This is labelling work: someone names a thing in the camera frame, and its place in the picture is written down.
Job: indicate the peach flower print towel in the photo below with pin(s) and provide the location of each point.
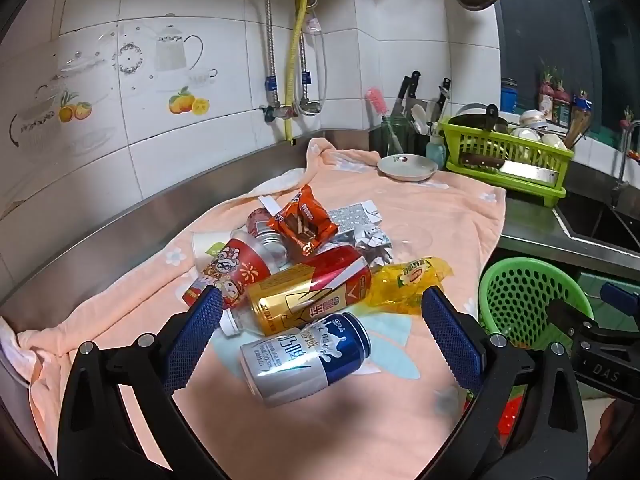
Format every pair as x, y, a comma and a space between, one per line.
440, 215

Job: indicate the metal faucet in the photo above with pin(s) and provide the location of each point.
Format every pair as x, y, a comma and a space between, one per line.
622, 160

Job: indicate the grey milk carton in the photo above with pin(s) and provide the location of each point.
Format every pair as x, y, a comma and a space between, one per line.
350, 216

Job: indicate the red cartoon paper cup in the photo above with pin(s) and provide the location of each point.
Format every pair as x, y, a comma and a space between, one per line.
240, 265

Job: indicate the gold drink can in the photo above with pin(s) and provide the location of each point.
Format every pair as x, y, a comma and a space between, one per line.
295, 302

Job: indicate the white bowl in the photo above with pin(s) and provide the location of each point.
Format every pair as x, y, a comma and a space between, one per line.
525, 135
532, 119
552, 141

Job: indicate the metal water valve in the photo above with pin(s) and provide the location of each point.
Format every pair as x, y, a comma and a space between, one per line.
275, 111

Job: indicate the blue lidded jar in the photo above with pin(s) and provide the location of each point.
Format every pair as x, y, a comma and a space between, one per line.
509, 97

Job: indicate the white paper strip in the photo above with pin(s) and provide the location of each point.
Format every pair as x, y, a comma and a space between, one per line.
270, 206

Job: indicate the clear bottle with white cap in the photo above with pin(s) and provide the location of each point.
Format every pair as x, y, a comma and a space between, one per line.
231, 322

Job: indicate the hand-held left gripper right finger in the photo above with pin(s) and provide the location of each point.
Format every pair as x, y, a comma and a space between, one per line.
450, 340

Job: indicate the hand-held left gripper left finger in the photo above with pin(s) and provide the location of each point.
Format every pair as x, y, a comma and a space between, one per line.
200, 330

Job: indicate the small red can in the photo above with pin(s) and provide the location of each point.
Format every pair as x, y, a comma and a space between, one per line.
257, 221

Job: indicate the yellow plastic bottle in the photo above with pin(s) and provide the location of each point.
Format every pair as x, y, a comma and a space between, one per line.
405, 285

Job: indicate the red label sauce jar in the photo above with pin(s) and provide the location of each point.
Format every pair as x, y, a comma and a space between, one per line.
560, 107

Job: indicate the steel sink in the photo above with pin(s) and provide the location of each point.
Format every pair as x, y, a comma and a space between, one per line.
600, 220

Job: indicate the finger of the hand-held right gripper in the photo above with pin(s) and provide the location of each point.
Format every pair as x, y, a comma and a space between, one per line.
570, 317
622, 297

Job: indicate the orange snack wrapper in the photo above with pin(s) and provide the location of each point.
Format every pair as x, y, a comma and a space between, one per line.
300, 225

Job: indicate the crumpled silver carton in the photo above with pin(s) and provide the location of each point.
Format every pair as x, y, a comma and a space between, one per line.
372, 246

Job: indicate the pink bottle brush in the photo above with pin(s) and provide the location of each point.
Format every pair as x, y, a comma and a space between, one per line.
376, 101

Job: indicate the blue and silver drink can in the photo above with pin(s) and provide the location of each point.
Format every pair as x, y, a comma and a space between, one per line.
300, 360

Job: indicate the green plastic basket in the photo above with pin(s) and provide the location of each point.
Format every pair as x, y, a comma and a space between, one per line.
525, 290

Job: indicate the person's right hand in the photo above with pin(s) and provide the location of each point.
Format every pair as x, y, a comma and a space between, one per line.
620, 432

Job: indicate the dark green utensil holder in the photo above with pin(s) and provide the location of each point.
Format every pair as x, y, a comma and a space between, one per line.
400, 132

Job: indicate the white plate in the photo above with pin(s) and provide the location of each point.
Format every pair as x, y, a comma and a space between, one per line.
407, 167

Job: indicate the black wok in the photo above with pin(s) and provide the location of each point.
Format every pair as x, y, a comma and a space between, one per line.
475, 120

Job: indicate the teal soap bottle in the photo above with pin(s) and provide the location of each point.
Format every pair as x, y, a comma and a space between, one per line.
435, 152

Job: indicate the green dish rack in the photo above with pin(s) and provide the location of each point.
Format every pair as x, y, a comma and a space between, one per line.
452, 135

